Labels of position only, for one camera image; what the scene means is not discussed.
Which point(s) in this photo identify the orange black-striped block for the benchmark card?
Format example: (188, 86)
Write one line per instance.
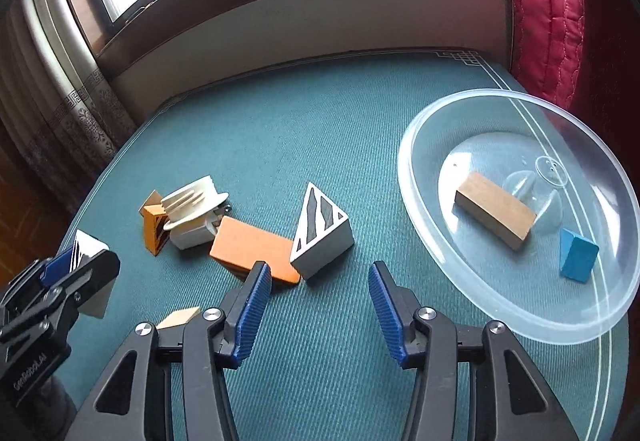
(150, 231)

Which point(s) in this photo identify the teal table mat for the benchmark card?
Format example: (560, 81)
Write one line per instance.
(300, 121)

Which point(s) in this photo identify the clear plastic bowl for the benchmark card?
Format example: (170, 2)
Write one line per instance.
(500, 301)

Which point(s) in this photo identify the small white striped triangular block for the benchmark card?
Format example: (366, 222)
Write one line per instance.
(90, 246)

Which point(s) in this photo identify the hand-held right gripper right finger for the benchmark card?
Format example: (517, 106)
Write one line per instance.
(385, 316)

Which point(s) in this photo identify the plain wooden triangular block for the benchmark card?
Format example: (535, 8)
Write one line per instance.
(177, 318)

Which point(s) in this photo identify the white ribbed plastic piece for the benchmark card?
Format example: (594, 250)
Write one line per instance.
(192, 198)

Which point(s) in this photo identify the orange rectangular block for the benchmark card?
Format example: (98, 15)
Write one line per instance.
(245, 243)

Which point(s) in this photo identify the patterned beige curtain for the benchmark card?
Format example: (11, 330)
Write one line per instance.
(50, 96)

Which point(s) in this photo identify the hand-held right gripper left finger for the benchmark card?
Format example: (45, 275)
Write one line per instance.
(252, 316)

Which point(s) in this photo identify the large white zebra triangular block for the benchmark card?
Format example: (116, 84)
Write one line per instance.
(320, 241)

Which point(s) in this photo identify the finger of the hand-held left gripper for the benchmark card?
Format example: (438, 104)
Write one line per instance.
(56, 266)
(92, 273)

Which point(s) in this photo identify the blue triangular block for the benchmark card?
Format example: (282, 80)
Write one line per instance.
(577, 256)

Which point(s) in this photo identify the plain wooden rectangular block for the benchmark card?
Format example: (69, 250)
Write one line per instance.
(495, 208)

